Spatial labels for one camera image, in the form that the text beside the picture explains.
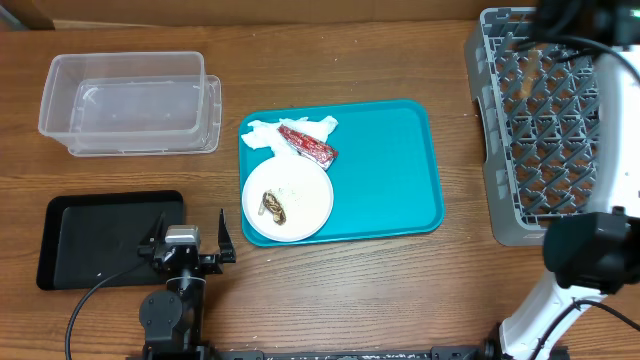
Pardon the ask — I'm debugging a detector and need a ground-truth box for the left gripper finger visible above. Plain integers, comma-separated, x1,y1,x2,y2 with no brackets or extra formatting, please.
218,209,236,263
141,212,165,246

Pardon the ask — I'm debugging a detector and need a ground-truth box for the red snack wrapper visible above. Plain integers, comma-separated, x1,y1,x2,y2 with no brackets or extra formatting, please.
277,125,339,170

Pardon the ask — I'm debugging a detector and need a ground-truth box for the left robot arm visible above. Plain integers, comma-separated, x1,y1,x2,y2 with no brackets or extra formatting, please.
137,213,236,359

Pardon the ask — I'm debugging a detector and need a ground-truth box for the clear plastic bin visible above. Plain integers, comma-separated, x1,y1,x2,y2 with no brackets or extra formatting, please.
38,51,222,157

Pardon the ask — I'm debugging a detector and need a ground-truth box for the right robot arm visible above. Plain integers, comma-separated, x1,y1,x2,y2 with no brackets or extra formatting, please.
477,1,639,360

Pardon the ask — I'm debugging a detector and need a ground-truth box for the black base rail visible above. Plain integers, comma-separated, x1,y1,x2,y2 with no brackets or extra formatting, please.
211,346,484,360

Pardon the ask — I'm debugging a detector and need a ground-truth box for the white round plate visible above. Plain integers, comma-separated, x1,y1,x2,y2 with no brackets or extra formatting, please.
241,155,334,243

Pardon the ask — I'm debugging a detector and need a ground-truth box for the brown food scrap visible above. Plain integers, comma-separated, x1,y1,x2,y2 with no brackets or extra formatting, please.
258,191,286,225

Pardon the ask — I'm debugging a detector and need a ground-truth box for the wooden chopstick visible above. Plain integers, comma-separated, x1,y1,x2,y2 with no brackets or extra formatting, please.
519,48,540,100

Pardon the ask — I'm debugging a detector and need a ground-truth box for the grey dishwasher rack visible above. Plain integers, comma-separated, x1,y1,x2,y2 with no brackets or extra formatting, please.
464,7,599,246

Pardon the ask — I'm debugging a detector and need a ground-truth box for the teal serving tray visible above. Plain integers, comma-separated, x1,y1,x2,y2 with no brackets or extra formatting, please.
238,99,445,244

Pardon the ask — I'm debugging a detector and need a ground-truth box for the crumpled white napkin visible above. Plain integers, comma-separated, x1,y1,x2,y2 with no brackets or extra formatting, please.
241,116,338,156

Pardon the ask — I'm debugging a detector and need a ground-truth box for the black plastic tray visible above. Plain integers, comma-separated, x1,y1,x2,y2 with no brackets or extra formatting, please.
36,190,186,291

